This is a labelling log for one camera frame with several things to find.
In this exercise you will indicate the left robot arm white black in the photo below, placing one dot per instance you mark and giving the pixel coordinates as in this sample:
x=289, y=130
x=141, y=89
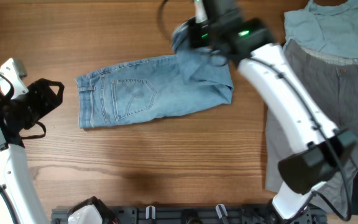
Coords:
x=19, y=202

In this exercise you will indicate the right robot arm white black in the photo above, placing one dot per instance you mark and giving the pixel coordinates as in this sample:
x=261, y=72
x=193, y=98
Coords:
x=318, y=150

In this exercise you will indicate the light teal shirt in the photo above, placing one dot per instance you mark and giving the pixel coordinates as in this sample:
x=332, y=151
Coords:
x=330, y=30

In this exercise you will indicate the light blue denim jeans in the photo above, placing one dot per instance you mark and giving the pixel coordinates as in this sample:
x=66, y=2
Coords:
x=188, y=81

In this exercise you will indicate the black mounting rail base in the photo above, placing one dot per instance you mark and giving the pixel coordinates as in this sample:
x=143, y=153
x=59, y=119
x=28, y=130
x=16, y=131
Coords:
x=245, y=214

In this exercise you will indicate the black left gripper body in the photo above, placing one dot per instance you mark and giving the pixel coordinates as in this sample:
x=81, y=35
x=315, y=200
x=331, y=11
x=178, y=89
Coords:
x=28, y=107

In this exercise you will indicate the grey shorts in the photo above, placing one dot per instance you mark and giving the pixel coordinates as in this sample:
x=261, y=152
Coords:
x=334, y=88

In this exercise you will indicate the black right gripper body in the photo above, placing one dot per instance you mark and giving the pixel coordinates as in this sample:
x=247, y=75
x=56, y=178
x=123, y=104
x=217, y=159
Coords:
x=204, y=33

